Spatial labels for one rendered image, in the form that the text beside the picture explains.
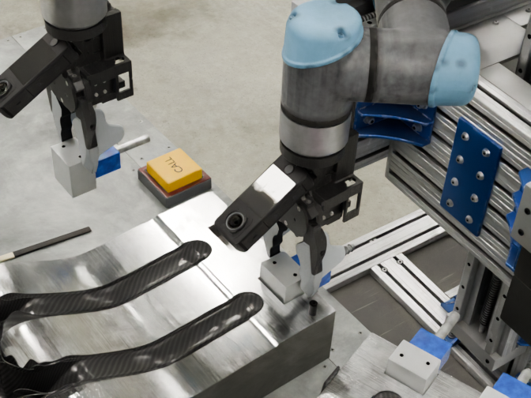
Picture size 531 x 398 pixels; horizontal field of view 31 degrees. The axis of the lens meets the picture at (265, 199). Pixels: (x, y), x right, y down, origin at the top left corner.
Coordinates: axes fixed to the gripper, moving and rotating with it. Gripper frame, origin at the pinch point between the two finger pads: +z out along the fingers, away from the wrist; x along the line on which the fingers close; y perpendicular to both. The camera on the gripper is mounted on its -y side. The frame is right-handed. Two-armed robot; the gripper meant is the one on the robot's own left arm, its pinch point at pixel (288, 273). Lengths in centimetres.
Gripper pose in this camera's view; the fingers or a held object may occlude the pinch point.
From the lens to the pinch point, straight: 114.7
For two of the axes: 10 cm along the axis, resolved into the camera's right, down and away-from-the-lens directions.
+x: -6.0, -5.5, 5.8
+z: -0.4, 7.4, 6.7
